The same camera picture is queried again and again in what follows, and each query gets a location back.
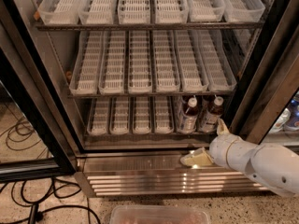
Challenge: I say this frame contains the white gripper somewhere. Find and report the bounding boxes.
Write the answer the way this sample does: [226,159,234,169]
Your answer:
[180,119,257,174]

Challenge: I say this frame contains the tea bottle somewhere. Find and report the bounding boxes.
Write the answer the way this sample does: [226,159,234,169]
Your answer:
[178,105,199,133]
[199,96,224,133]
[181,96,197,108]

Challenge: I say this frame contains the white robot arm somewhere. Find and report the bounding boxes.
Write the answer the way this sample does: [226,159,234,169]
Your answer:
[180,119,299,197]

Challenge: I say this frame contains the shelf tray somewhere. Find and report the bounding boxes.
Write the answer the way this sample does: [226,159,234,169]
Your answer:
[197,30,236,91]
[223,0,265,22]
[37,0,80,25]
[152,30,180,92]
[109,97,130,134]
[154,96,174,133]
[118,0,150,24]
[173,95,200,134]
[154,0,189,24]
[187,0,225,22]
[133,97,151,134]
[99,31,126,94]
[69,31,105,95]
[198,95,224,132]
[174,30,208,93]
[78,0,118,25]
[87,97,110,136]
[128,31,152,93]

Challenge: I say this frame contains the right glass fridge door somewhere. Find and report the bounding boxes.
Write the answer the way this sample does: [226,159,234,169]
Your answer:
[224,0,299,144]

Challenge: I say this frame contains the glass fridge door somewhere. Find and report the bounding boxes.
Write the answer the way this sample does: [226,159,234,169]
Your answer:
[0,0,77,182]
[224,0,299,144]

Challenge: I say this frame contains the white bottle behind door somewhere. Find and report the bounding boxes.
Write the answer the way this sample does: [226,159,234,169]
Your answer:
[269,108,291,133]

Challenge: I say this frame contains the steel fridge cabinet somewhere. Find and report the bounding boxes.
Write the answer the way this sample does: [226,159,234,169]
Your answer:
[6,0,299,199]

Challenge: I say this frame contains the left glass fridge door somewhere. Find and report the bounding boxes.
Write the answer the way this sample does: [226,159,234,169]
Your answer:
[0,0,77,182]

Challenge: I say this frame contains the blue can behind door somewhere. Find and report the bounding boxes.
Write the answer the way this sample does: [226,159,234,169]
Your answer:
[284,99,299,131]

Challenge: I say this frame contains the clear plastic bin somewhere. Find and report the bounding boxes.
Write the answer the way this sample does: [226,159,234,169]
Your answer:
[109,205,211,224]

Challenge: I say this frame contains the black floor cables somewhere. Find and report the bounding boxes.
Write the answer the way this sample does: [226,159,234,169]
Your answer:
[0,103,102,224]

